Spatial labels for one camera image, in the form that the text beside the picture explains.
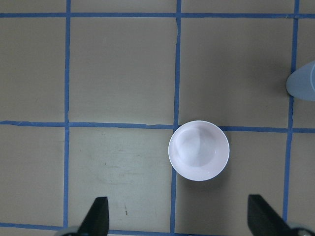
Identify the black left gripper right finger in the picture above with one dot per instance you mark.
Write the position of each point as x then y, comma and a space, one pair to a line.
263, 220

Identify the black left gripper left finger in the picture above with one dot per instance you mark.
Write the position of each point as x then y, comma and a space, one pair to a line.
96, 222

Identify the blue plastic cup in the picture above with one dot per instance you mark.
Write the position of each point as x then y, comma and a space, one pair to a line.
301, 83

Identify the pink bowl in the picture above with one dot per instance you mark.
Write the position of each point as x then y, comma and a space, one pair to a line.
198, 150

